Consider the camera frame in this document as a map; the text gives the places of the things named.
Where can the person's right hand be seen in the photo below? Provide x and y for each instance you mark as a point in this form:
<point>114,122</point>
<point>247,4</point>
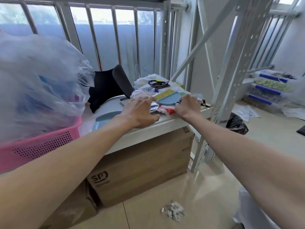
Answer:
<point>190,106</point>

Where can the person's left hand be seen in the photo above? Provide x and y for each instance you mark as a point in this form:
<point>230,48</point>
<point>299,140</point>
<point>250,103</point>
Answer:
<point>137,112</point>

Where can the person's left thumb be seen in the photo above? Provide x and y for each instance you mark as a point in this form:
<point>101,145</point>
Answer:
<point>153,118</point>

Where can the person's right fingers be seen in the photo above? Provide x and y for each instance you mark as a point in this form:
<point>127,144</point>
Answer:
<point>184,102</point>

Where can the small blue dustpan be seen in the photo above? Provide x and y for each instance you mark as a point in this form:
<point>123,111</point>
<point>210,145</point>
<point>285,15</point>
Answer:
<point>168,100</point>

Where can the person's right forearm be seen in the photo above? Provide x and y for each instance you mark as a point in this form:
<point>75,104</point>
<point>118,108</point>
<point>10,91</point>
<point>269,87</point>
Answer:
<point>243,155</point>

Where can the person's left forearm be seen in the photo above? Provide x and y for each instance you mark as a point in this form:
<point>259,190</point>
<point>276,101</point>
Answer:
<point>62,164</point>

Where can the red and white packet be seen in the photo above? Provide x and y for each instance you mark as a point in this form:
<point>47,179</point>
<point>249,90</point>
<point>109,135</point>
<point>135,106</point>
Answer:
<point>163,109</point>

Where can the white board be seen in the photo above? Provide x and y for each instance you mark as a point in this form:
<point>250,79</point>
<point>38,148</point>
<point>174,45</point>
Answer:
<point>152,132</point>

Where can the small yellow brush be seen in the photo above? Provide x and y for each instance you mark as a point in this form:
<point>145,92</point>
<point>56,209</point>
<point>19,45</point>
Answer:
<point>164,94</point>

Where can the large cardboard box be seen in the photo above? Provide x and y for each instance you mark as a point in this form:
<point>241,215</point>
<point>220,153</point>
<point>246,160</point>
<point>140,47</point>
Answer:
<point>143,164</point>

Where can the light blue plastic dish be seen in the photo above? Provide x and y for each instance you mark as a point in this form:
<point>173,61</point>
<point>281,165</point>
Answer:
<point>104,120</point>

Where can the black chair backrest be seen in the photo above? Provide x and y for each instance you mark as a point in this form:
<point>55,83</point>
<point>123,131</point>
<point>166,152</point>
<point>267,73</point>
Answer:
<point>122,79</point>

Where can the white metal shelf rack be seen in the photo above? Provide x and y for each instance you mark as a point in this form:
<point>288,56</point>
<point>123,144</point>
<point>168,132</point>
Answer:
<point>228,69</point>

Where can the black trash bag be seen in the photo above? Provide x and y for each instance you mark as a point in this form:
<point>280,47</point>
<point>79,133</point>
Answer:
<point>236,123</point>

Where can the black garment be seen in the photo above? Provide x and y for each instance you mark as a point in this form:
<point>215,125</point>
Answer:
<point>102,88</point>

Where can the white papers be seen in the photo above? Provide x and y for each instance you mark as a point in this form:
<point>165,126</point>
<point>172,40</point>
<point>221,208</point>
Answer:
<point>246,113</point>

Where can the paper scraps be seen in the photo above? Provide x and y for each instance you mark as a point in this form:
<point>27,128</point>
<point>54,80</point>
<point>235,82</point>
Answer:
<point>173,210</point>

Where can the metal window railing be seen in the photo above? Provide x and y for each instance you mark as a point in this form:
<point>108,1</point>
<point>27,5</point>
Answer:
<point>95,33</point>

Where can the pink plastic basket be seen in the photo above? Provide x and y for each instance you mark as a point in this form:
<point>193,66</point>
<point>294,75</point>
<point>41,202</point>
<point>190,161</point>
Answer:
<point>40,145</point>

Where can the large clear plastic bag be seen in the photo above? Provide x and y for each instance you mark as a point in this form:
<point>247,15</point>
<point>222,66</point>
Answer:
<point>40,85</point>

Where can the white garment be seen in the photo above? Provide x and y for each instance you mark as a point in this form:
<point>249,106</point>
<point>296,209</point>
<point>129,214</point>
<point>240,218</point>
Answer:
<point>252,212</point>

